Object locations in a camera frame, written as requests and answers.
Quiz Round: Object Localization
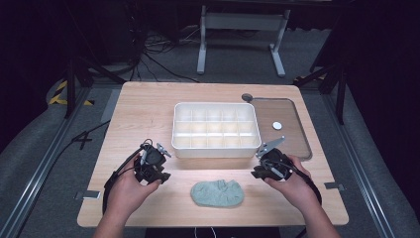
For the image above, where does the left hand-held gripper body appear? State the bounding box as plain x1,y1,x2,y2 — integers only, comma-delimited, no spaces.
133,138,172,185

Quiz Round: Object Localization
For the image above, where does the grey tape strip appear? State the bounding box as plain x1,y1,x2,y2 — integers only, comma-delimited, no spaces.
74,189,102,201
323,180,347,192

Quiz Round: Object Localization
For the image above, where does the black tripod stand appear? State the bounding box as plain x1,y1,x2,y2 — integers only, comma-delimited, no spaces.
62,55,127,120
292,61,349,126

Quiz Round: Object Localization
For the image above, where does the white divided storage box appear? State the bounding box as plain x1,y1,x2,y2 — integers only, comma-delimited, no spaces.
170,101,263,160

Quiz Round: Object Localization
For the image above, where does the black tape cross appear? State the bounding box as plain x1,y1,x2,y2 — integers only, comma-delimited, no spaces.
70,130,94,151

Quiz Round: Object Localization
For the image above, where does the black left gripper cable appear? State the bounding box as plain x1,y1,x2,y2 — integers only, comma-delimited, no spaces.
101,138,155,216

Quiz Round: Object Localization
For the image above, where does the bundle of floor cables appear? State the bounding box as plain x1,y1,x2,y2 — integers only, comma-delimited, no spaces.
130,26,201,84

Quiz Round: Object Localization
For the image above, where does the white metal stand frame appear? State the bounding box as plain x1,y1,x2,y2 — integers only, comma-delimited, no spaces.
196,4,292,79

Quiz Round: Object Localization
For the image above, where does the black floor cable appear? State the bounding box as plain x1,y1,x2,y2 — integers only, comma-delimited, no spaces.
49,119,112,173

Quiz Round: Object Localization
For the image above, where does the person's left hand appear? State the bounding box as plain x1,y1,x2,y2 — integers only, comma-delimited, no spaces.
104,154,162,217

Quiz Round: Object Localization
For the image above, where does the person's right hand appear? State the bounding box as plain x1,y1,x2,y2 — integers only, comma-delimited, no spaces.
263,154,315,214

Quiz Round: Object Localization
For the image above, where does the yellow black floor tape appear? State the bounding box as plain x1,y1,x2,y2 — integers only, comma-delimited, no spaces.
48,79,96,107

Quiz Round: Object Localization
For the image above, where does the green sock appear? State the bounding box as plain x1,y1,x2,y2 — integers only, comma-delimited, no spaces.
189,178,246,209

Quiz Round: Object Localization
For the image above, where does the clear plastic lid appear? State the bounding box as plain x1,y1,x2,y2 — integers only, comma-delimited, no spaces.
249,96,313,162

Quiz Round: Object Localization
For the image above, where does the metal floor rail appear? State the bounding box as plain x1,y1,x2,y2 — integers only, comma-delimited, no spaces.
320,92,399,238
0,84,93,238

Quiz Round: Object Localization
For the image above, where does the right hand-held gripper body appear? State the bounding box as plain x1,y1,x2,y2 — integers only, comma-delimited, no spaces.
256,135,294,182

